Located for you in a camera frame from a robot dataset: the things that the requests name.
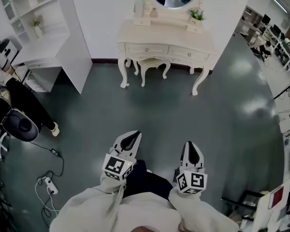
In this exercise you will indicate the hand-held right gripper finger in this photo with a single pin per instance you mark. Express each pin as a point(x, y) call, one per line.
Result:
point(184, 153)
point(200, 158)

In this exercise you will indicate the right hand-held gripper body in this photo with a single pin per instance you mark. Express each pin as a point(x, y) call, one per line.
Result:
point(192, 180)

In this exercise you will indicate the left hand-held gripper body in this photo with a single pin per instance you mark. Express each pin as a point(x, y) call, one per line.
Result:
point(117, 165)

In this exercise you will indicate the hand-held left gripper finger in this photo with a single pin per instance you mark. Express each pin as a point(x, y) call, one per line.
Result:
point(119, 141)
point(135, 149)

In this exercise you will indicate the cream vanity dressing table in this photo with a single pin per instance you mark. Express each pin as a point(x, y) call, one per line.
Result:
point(164, 36)

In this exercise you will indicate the person's right forearm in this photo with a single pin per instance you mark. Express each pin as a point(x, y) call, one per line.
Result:
point(198, 209)

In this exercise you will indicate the person's left forearm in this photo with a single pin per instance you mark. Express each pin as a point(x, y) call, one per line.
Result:
point(91, 202)

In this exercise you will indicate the white wooden furniture drawer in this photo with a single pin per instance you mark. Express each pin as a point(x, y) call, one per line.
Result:
point(189, 54)
point(147, 49)

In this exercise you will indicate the person's legs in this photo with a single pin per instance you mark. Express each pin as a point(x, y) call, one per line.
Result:
point(147, 180)

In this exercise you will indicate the person's torso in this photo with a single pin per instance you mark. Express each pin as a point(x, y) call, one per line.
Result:
point(147, 211)

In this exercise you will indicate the black metal rack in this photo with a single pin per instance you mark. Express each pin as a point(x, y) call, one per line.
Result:
point(244, 202)

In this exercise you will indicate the black power adapter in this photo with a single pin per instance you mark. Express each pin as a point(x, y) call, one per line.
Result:
point(55, 152)

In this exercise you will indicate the white board with red patch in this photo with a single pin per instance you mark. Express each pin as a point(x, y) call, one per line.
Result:
point(273, 202)

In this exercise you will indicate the white cushioned stool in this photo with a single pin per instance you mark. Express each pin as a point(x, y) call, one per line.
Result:
point(151, 63)

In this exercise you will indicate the black office chair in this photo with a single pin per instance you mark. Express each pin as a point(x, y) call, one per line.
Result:
point(21, 126)

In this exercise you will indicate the white desk with shelves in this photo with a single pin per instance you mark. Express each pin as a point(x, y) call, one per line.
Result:
point(70, 45)

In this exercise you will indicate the pink glass bottle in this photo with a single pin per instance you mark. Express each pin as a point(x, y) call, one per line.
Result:
point(153, 13)

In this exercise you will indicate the white pot of artificial flowers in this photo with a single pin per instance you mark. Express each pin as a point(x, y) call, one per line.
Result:
point(197, 16)

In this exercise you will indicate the white vase with dried flowers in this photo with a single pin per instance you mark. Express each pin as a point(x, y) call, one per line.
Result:
point(37, 26)

